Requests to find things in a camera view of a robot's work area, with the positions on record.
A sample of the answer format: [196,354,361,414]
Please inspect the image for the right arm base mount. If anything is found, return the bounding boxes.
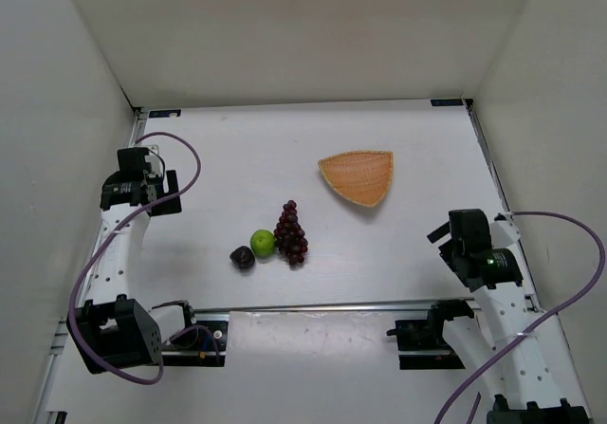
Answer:
[386,300,474,371]

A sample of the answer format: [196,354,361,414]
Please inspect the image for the front aluminium frame rail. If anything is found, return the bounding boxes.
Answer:
[194,300,438,314]

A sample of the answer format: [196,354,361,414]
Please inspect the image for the orange woven fruit basket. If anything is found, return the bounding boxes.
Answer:
[318,151,394,208]

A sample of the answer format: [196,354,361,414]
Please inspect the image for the blue label sticker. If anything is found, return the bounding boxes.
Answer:
[430,99,464,107]
[148,109,181,119]

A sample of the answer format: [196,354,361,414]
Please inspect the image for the aluminium frame rail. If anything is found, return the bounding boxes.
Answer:
[35,108,146,424]
[194,300,438,314]
[463,99,541,311]

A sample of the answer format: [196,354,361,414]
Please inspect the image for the dark red fake grapes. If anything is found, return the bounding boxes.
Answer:
[273,200,309,268]

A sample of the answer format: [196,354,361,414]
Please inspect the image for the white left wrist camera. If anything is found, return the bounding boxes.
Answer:
[143,145,163,166]

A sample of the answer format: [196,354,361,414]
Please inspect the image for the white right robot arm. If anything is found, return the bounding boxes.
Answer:
[428,209,591,423]

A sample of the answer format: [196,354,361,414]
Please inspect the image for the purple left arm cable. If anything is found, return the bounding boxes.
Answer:
[67,132,202,386]

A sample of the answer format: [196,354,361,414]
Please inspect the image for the right aluminium frame rail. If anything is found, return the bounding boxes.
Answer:
[463,99,541,311]

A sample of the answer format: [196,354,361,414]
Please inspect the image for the green fake fruit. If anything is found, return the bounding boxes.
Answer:
[249,230,275,258]

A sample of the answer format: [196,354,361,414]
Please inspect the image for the left aluminium frame rail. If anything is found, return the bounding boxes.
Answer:
[35,108,146,424]

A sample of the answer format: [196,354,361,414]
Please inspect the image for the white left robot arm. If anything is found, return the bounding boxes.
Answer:
[68,146,193,374]

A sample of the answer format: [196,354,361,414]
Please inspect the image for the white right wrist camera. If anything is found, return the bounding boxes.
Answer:
[489,212,521,249]

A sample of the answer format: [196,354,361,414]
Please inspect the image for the dark purple fake fruit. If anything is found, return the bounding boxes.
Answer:
[230,246,256,273]

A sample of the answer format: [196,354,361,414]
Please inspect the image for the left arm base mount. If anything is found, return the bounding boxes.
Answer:
[148,305,230,368]

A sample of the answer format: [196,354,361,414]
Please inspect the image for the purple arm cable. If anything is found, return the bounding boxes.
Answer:
[67,132,202,386]
[433,211,607,424]

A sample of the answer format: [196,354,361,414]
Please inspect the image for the blue label sticker left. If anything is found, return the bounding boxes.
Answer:
[148,109,181,119]

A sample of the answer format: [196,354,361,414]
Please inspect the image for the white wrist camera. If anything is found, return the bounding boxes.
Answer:
[489,212,521,249]
[143,145,163,166]

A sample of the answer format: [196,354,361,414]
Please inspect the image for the blue label sticker right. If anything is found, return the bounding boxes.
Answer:
[430,99,464,107]

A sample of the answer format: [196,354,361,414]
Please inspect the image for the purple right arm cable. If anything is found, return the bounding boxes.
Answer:
[433,211,607,424]

